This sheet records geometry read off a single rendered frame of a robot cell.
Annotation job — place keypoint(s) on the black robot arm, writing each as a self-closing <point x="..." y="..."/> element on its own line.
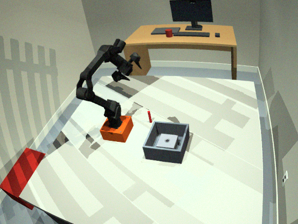
<point x="106" y="53"/>

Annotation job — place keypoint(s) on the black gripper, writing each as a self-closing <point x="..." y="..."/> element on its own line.
<point x="117" y="75"/>

